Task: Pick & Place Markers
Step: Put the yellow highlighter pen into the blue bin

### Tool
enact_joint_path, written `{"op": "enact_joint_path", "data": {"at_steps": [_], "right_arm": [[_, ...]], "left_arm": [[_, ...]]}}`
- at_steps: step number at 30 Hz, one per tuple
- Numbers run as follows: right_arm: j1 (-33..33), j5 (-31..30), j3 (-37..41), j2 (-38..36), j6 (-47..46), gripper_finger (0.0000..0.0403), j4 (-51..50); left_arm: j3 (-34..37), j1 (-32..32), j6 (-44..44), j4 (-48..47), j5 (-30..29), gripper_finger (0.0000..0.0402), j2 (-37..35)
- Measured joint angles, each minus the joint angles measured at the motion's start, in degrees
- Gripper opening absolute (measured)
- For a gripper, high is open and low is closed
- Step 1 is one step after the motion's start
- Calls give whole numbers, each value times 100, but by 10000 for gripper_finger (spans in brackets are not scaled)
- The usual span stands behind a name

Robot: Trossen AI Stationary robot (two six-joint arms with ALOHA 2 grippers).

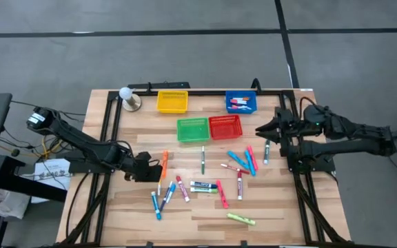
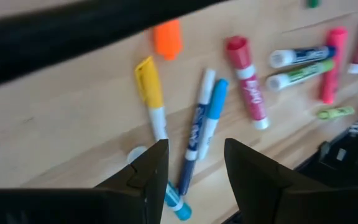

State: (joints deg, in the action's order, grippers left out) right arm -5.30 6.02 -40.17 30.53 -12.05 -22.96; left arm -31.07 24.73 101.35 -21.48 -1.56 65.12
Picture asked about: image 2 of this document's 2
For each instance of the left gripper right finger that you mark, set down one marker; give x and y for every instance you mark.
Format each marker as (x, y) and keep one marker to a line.
(275, 199)

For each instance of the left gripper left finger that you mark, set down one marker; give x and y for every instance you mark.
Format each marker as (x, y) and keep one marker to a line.
(120, 202)

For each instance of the cyan Expo marker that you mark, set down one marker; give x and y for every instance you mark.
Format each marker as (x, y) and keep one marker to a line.
(179, 208)

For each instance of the thin dark blue marker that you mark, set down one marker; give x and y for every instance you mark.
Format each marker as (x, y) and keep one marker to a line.
(197, 124)

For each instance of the blue cap white marker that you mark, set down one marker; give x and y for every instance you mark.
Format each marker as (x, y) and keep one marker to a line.
(216, 99)

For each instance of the yellow cap white marker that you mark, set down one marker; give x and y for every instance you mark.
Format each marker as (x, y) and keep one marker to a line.
(149, 87)

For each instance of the orange highlighter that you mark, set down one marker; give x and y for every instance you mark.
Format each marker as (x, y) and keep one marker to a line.
(168, 40)

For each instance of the thin green marker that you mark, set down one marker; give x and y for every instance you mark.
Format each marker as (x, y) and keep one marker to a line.
(312, 3)

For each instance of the black equipment stand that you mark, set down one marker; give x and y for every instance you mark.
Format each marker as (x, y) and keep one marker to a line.
(353, 155)

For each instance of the lime green highlighter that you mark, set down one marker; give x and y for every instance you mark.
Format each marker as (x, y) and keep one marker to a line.
(336, 112)

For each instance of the magenta Expo marker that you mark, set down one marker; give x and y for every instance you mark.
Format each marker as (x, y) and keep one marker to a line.
(247, 87)

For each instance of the light green Expo marker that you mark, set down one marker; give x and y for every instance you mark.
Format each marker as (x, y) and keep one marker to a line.
(300, 74)

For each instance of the pink highlighter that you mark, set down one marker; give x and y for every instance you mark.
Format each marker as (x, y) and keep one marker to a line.
(332, 71)

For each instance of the blue Expo marker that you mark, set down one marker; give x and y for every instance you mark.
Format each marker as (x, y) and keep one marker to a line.
(303, 56)

